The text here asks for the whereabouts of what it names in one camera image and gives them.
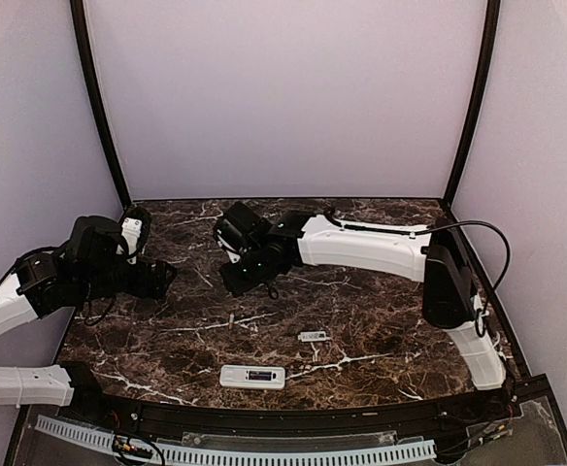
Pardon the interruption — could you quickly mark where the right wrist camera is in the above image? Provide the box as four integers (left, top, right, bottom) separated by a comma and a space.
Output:
214, 229, 241, 263

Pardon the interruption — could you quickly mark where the white battery cover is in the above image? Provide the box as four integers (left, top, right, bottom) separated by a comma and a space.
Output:
297, 331, 329, 343

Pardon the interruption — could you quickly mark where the white remote control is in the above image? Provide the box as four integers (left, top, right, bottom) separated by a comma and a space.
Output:
219, 365, 285, 390

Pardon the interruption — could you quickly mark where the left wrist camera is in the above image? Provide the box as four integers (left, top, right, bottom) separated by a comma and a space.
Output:
120, 206, 151, 264

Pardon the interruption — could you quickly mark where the right black frame post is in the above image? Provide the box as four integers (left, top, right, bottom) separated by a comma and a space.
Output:
442, 0, 501, 211

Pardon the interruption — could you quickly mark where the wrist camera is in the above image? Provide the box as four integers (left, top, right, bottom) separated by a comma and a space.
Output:
214, 229, 241, 263
120, 206, 151, 264

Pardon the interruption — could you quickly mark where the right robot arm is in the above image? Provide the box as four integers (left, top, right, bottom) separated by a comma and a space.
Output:
213, 202, 507, 421

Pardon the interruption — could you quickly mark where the black front rail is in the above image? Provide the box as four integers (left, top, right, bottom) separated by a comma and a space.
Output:
88, 392, 488, 441

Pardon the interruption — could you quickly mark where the black frame post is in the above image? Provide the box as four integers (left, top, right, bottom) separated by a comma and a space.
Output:
442, 0, 501, 211
69, 0, 132, 209

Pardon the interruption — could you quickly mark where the blue battery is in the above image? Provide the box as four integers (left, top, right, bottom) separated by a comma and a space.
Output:
248, 371, 273, 381

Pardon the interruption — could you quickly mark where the white slotted cable duct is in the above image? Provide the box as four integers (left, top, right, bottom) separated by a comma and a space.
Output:
35, 416, 436, 466

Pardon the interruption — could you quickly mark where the left black frame post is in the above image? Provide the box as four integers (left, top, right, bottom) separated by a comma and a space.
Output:
69, 0, 132, 209

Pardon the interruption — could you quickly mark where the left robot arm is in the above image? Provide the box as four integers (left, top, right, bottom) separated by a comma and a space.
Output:
0, 216, 177, 423

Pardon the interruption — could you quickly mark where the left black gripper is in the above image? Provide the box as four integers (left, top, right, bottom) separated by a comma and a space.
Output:
78, 256, 176, 302

